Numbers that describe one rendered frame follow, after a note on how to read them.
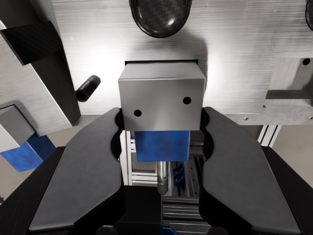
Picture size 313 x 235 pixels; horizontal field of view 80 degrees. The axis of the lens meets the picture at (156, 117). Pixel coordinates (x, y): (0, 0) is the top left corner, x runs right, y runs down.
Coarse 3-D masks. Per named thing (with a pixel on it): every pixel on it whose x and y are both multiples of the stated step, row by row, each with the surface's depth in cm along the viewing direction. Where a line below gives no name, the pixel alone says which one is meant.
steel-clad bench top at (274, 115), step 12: (36, 0) 20; (48, 0) 20; (36, 12) 20; (48, 12) 20; (60, 36) 21; (276, 108) 25; (288, 108) 25; (300, 108) 25; (312, 108) 25; (84, 120) 27; (240, 120) 26; (252, 120) 26; (264, 120) 26; (276, 120) 26; (288, 120) 26; (300, 120) 26; (312, 120) 26
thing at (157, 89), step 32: (128, 64) 13; (160, 64) 13; (192, 64) 13; (128, 96) 11; (160, 96) 11; (192, 96) 11; (128, 128) 12; (160, 128) 12; (192, 128) 12; (160, 160) 15; (160, 192) 19
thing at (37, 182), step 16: (48, 160) 8; (32, 176) 7; (48, 176) 7; (16, 192) 6; (32, 192) 6; (0, 208) 6; (16, 208) 6; (32, 208) 6; (0, 224) 6; (16, 224) 6
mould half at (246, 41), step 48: (96, 0) 12; (192, 0) 12; (240, 0) 12; (288, 0) 11; (96, 48) 13; (144, 48) 13; (192, 48) 13; (240, 48) 13; (288, 48) 13; (96, 96) 15; (240, 96) 15
